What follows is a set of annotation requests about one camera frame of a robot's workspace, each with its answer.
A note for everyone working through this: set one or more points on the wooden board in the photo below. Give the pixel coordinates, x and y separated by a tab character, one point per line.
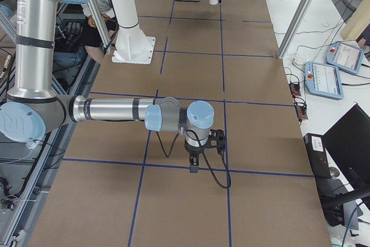
358	21

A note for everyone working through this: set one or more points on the teach pendant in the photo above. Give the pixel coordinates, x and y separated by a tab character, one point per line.
323	80
346	57

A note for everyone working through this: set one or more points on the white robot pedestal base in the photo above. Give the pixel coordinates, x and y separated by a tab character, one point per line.
132	45

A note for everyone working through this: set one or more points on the far teach pendant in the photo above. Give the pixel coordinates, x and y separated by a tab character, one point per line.
346	57

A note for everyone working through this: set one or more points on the near teach pendant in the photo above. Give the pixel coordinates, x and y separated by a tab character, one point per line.
323	80

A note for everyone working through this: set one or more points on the black computer box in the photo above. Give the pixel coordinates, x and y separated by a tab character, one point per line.
318	158

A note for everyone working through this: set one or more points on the aluminium frame post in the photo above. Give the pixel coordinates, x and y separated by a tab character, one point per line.
293	27

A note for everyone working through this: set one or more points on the black monitor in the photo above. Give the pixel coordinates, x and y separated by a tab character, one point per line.
347	142

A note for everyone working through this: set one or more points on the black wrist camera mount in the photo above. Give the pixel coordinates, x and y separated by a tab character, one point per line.
216	140

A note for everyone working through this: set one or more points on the black connector block right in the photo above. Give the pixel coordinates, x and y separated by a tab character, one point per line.
301	113

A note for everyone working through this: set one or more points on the black connector block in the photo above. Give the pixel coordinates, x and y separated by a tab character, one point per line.
295	90
301	113

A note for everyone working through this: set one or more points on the black connector block left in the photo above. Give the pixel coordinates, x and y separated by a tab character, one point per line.
295	90

